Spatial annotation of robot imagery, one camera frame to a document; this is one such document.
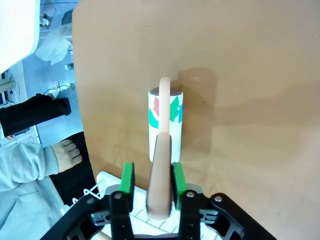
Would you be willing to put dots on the person's left forearm grey sleeve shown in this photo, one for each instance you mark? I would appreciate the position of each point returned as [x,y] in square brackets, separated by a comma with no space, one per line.
[27,165]

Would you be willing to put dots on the person in dark coat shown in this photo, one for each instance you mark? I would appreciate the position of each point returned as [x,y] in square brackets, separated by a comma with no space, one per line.
[32,115]

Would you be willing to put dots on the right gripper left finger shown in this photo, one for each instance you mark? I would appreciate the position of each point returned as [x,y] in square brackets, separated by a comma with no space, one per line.
[128,180]

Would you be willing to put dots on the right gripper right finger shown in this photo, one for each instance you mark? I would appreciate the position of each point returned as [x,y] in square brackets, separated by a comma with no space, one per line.
[178,182]

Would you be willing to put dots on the person in grey hoodie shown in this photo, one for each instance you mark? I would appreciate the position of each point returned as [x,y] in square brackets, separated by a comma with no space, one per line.
[25,215]

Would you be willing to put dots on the person's left hand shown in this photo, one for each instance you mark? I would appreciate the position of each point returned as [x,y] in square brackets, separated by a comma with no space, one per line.
[65,156]

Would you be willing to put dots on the person in light grey trousers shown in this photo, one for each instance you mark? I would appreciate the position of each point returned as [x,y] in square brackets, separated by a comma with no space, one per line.
[55,45]

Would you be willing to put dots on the white rounded table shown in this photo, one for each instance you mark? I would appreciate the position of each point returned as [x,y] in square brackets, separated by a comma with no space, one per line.
[15,25]

